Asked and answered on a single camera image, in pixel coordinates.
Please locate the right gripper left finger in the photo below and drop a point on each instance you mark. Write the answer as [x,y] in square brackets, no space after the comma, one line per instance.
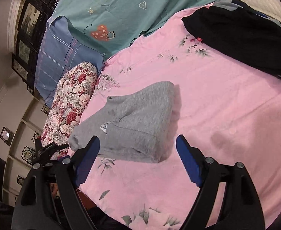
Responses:
[48,198]

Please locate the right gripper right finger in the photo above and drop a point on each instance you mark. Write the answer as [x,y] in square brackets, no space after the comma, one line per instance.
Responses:
[241,207]

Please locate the grey sweatpants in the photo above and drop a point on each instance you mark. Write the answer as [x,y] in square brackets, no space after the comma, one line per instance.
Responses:
[131,127]

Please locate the red floral bolster pillow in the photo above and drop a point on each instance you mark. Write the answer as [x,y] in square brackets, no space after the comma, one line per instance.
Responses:
[72,95]

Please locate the pink floral bed sheet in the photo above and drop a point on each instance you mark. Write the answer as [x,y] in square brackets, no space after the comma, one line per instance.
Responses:
[228,110]

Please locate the blue plaid pillow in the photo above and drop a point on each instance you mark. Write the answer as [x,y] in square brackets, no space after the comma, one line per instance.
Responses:
[59,53]

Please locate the teal heart-print quilt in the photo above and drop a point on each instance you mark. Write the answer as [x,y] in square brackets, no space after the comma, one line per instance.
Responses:
[109,26]

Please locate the black garment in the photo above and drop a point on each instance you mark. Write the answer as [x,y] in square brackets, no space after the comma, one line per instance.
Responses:
[199,24]

